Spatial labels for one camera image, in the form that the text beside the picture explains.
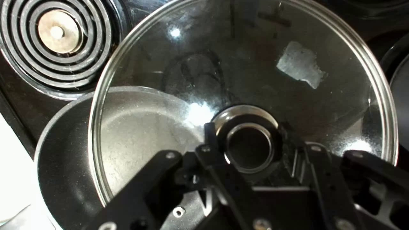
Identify front left coil burner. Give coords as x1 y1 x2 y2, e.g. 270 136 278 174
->
0 0 126 101

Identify black electric stove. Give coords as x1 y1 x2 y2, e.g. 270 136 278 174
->
0 0 409 171

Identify clear glass pan lid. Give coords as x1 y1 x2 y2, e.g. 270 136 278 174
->
88 3 398 203

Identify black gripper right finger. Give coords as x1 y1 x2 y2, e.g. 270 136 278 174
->
292 143 409 230

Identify black frying pan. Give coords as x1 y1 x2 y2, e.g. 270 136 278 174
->
34 86 213 230

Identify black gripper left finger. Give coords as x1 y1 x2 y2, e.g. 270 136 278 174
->
85 123 255 230

